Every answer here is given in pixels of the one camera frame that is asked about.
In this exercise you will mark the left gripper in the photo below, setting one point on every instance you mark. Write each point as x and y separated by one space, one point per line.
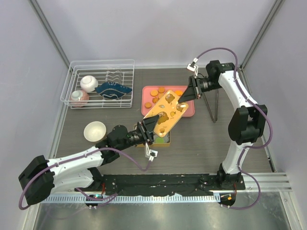
146 128

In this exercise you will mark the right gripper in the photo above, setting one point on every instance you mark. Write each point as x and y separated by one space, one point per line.
194 91

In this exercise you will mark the green round cookie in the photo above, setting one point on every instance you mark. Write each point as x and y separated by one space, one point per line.
160 140

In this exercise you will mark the silver tin lid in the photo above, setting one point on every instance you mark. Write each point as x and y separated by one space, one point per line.
169 111

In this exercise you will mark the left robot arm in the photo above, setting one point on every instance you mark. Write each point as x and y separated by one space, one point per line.
78 171

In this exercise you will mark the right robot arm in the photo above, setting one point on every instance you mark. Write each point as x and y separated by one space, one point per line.
247 123

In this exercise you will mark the orange scalloped cookie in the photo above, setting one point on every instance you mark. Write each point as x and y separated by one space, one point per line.
178 92

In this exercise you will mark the orange round cookie left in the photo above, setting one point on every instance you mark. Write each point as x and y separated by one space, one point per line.
148 105

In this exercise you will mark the orange round cookie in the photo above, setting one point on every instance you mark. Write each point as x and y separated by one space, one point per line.
148 105
161 89

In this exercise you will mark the orange swirl cookie left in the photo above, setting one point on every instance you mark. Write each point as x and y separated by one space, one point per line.
155 100

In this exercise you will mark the gold cookie tin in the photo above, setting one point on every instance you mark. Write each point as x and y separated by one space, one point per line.
166 137

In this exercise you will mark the pink tray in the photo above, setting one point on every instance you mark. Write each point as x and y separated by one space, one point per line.
147 98

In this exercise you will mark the orange round cookie top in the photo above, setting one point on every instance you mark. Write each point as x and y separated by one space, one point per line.
161 89

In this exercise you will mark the orange cookie upper left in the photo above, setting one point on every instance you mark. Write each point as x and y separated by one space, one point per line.
154 93

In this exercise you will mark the blue patterned plate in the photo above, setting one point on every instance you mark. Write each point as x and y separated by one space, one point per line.
112 90

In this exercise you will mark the white bowl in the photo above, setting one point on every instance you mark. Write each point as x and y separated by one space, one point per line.
94 131

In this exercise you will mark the pink cup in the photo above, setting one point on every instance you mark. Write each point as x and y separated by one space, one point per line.
79 98

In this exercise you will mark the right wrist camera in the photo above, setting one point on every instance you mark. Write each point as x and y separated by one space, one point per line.
193 67

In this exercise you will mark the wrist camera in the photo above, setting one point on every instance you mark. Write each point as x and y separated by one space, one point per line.
149 153
193 67

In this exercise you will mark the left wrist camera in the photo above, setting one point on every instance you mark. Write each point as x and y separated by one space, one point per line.
149 153

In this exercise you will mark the white wire dish rack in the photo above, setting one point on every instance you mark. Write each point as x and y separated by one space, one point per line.
119 71

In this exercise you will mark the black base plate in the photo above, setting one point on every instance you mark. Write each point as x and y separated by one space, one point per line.
164 184

